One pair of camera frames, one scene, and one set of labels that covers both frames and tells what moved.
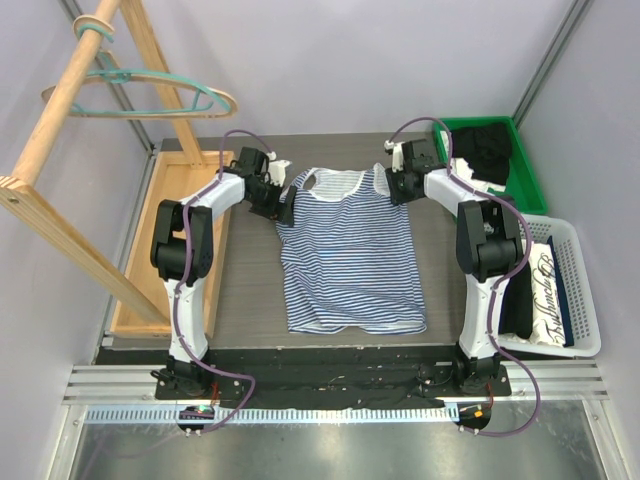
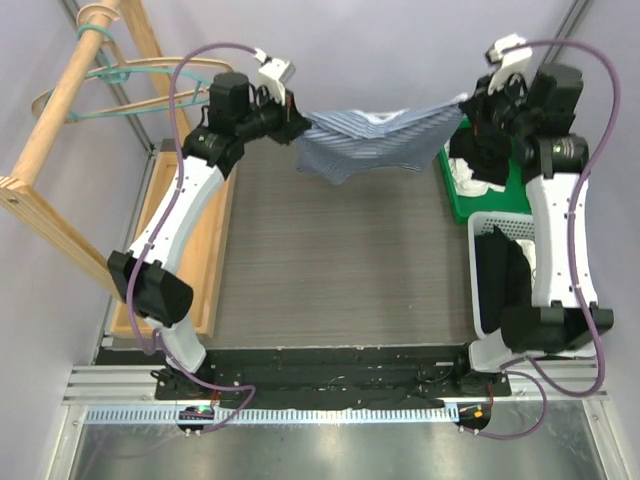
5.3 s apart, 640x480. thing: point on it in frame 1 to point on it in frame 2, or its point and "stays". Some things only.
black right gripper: [398, 185] to [476, 111]
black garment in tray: [486, 149] stays
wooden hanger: [229, 108] to [122, 64]
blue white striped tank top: [346, 254] to [337, 144]
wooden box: [172, 179] stays
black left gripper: [271, 211] to [293, 123]
